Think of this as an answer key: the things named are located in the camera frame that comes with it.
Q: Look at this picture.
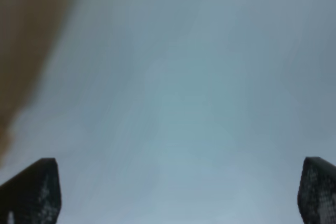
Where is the brown linen bag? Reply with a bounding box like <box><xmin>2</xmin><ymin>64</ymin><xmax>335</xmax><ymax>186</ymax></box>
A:
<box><xmin>1</xmin><ymin>0</ymin><xmax>75</xmax><ymax>163</ymax></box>

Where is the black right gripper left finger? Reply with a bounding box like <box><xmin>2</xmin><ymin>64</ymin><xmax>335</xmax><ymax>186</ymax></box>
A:
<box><xmin>1</xmin><ymin>158</ymin><xmax>62</xmax><ymax>224</ymax></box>

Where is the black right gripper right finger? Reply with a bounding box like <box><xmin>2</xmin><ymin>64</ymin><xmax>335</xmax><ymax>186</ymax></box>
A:
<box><xmin>297</xmin><ymin>157</ymin><xmax>335</xmax><ymax>224</ymax></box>

